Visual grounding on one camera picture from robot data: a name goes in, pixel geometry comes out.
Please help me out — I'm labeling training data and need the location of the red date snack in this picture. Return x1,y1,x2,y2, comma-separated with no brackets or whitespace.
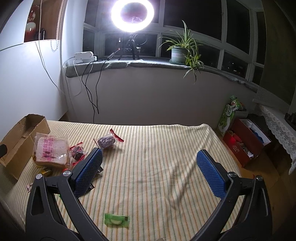
70,142,87,167

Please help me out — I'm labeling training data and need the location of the green candy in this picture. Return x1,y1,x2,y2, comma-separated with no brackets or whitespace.
104,213,130,228

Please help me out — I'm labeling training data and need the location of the clear purple snack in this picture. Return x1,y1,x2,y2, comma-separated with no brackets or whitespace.
93,128,124,150

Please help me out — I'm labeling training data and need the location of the red box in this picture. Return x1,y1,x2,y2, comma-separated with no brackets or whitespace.
223,118,271,167

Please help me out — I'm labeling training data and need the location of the brown cardboard box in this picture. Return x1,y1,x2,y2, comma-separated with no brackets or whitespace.
1,114,50,180

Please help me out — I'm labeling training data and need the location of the lace cloth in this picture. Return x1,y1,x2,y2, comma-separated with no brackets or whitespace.
257,104,295,175

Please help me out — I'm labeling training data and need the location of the striped yellow table cloth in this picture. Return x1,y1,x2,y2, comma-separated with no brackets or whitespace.
0,119,246,241

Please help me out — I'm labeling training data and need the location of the green snack bag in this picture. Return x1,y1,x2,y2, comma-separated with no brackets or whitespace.
217,95,248,137

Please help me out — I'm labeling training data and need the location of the grey windowsill mat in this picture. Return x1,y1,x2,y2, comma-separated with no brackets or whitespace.
64,59,259,93

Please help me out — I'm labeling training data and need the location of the white power strip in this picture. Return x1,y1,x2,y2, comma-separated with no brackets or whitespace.
74,51,97,64

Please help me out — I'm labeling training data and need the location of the potted spider plant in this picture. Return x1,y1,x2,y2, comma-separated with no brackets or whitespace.
160,20,205,82

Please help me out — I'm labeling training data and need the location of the black tripod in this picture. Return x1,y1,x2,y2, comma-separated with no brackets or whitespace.
118,33,147,60

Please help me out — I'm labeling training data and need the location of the black cable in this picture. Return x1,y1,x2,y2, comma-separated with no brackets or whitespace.
81,59,110,123

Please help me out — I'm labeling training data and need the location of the white cable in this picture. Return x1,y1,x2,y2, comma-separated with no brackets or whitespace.
34,0,83,96

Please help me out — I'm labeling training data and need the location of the ring light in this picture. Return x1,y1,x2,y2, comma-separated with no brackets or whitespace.
110,1,154,33

